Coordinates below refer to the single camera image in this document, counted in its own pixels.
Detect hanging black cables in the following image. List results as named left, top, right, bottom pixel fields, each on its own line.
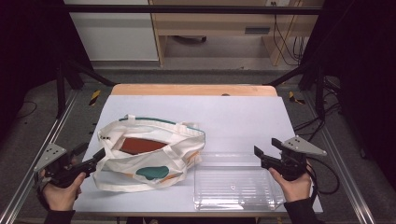
left=272, top=1, right=308, bottom=67

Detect person's left hand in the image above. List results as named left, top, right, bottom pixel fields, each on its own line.
left=41, top=170, right=87, bottom=212

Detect wooden table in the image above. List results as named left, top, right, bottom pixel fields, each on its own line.
left=110, top=82, right=316, bottom=218

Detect dark curtain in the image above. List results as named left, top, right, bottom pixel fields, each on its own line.
left=300, top=0, right=396, bottom=181
left=0, top=0, right=94, bottom=141

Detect grey power strip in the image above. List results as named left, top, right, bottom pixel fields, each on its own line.
left=244, top=26, right=271, bottom=35

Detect clear plastic tray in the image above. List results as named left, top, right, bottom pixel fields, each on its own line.
left=192, top=150, right=286, bottom=212

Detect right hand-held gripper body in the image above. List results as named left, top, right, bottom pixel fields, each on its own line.
left=262, top=135, right=328, bottom=182

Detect aluminium floor rail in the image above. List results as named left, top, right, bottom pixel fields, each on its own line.
left=0, top=89, right=79, bottom=224
left=302, top=92, right=377, bottom=224

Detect black metal stand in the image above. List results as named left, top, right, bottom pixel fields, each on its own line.
left=265, top=60, right=327, bottom=121
left=55, top=57, right=117, bottom=119

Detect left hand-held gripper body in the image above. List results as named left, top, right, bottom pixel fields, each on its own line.
left=33, top=142, right=98, bottom=189

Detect red-brown box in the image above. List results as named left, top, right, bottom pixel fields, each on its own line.
left=119, top=137, right=168, bottom=156

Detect black crossbar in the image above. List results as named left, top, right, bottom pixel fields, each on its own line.
left=61, top=4, right=323, bottom=15

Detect black floor cables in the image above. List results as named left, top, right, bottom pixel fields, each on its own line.
left=292, top=77, right=343, bottom=143

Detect white canvas tote bag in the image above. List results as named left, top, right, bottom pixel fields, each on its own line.
left=92, top=114, right=206, bottom=193

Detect person's right hand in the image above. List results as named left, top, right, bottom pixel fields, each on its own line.
left=268, top=161, right=313, bottom=203

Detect wooden desk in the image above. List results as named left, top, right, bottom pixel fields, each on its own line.
left=148, top=0, right=325, bottom=67

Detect yellow black tape strip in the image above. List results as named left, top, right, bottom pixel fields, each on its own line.
left=287, top=90, right=306, bottom=105
left=88, top=89, right=103, bottom=107

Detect white cabinet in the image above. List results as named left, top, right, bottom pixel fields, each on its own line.
left=63, top=0, right=160, bottom=63

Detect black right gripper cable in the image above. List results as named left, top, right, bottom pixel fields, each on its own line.
left=306, top=156, right=341, bottom=204

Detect pale table cover sheet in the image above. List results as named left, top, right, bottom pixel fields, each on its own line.
left=73, top=94, right=324, bottom=217

